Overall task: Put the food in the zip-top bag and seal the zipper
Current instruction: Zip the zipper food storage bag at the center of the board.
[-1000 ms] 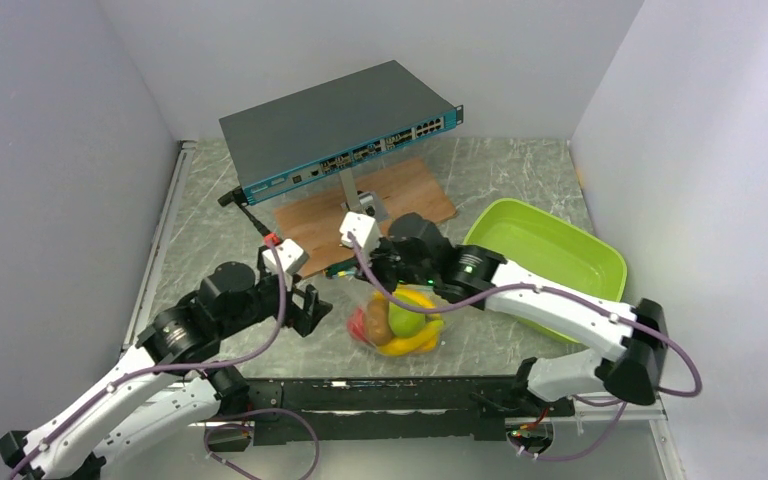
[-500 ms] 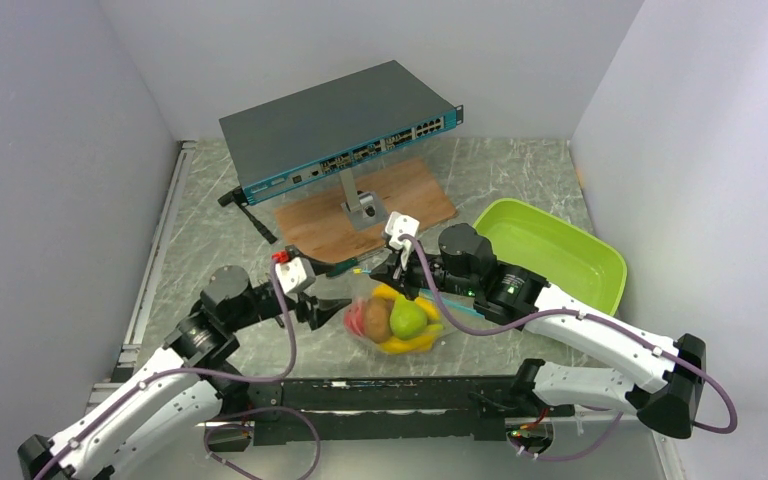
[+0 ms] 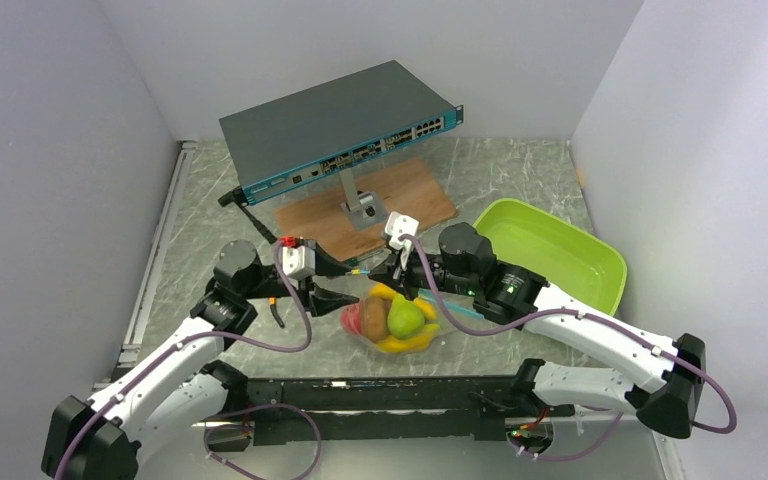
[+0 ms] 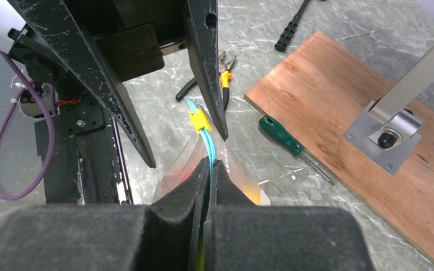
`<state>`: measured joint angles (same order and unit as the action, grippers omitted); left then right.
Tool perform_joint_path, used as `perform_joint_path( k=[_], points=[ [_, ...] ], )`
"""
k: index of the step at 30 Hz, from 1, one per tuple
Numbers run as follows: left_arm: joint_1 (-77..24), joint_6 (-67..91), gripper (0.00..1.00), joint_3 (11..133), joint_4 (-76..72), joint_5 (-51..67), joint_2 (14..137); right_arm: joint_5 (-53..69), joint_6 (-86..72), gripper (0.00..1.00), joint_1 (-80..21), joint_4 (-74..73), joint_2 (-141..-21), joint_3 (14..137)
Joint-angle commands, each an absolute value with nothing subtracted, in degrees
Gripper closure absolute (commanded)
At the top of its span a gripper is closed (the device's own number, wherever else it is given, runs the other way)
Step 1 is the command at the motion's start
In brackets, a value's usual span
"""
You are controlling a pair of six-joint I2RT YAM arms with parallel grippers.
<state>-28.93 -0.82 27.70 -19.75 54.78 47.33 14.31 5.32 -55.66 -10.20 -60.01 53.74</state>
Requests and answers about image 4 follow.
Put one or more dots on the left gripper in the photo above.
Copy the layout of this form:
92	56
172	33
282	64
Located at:
131	38

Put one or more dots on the wooden board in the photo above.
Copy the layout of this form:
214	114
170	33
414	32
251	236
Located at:
316	93

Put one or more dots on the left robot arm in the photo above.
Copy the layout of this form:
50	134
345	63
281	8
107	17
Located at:
88	164

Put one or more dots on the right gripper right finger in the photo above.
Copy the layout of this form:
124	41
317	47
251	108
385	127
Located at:
288	239

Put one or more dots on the green handled screwdriver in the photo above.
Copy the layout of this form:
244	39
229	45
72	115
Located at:
276	133

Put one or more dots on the orange black pliers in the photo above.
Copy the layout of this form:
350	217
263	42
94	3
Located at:
224	75

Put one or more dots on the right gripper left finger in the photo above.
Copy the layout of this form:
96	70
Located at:
73	237

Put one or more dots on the clear zip top bag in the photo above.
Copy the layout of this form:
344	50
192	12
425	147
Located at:
204	208

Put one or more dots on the grey metal stand bracket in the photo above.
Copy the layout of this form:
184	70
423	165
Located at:
386	132

